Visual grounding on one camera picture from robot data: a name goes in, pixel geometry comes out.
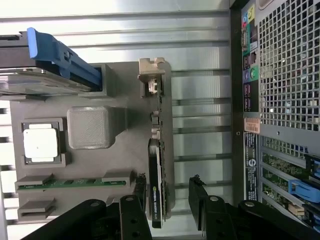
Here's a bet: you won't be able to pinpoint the dark grey open pc case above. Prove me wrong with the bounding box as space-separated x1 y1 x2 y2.
228 0 320 234

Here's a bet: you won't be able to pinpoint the silver cpu chip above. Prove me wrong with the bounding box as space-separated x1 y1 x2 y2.
22 128 60 159

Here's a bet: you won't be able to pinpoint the green ram stick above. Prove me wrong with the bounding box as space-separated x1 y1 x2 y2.
18 179 126 190

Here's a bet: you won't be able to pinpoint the grey plastic parts rack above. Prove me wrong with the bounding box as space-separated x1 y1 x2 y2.
8 61 174 226

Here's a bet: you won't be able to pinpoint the hard disk with blue caddy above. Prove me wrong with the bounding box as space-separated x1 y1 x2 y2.
0 26 104 95

